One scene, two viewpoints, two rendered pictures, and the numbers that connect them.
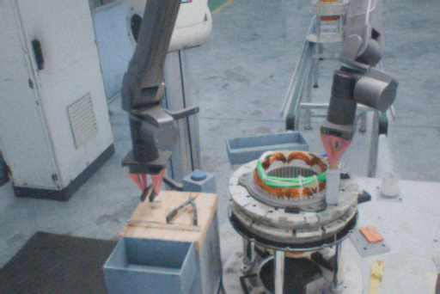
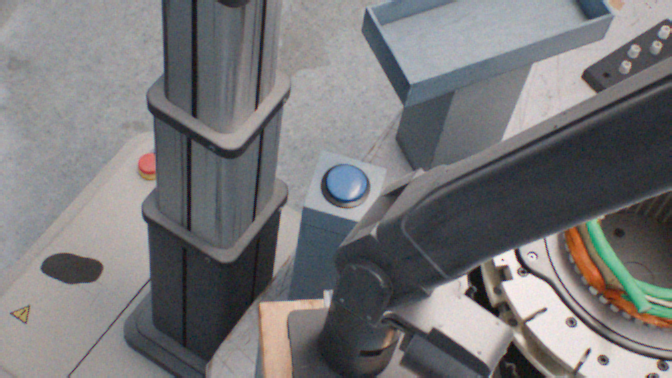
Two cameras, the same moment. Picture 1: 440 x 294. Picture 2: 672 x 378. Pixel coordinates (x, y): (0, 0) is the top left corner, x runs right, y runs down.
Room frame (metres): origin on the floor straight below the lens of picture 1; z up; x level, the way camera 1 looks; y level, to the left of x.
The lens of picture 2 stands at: (0.59, 0.40, 2.11)
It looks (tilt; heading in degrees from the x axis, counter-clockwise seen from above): 59 degrees down; 330
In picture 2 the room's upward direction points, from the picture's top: 11 degrees clockwise
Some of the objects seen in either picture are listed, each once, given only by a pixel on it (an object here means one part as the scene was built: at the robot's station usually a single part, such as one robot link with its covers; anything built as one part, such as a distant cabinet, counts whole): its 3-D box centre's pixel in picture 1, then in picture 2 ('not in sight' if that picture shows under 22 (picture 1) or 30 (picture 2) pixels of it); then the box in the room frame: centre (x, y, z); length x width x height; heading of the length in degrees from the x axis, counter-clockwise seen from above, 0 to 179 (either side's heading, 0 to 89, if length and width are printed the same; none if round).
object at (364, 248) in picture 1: (367, 239); not in sight; (1.11, -0.43, 0.79); 0.12 x 0.09 x 0.02; 9
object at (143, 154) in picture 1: (145, 149); (360, 334); (0.91, 0.17, 1.24); 0.10 x 0.07 x 0.07; 77
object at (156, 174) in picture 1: (149, 176); not in sight; (0.91, 0.17, 1.17); 0.07 x 0.07 x 0.09; 77
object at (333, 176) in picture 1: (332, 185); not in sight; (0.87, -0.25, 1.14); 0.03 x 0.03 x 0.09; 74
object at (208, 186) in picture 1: (202, 212); (333, 244); (1.14, 0.07, 0.91); 0.07 x 0.07 x 0.25; 54
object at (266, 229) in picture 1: (271, 228); not in sight; (0.84, -0.11, 1.05); 0.09 x 0.04 x 0.01; 74
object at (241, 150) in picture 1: (266, 180); (465, 87); (1.28, -0.15, 0.92); 0.25 x 0.11 x 0.28; 95
